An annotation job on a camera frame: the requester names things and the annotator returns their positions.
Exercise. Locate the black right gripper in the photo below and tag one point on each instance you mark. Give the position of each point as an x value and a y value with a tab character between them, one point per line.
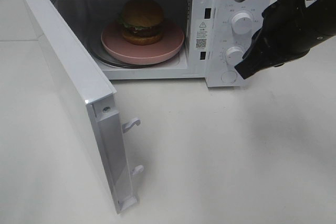
277	40

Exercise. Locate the white microwave knob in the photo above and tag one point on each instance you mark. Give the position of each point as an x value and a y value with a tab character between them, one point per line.
234	55
242	22

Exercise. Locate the white round door button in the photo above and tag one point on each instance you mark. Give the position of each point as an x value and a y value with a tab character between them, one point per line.
229	77

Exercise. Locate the burger with lettuce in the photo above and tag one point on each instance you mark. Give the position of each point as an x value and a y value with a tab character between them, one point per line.
141	22

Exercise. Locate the pink round plate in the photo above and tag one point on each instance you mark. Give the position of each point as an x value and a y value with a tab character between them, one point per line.
166	48

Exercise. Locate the white microwave door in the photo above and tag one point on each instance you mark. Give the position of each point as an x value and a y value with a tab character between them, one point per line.
88	98

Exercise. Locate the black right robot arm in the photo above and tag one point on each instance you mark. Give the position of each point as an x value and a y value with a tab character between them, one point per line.
318	22

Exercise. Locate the white warning label sticker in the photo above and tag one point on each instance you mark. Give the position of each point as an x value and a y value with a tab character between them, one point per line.
202	27

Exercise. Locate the white microwave oven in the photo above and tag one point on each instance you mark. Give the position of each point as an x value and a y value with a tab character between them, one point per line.
88	18

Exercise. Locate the glass microwave turntable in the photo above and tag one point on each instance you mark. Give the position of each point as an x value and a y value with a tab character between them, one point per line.
96	49

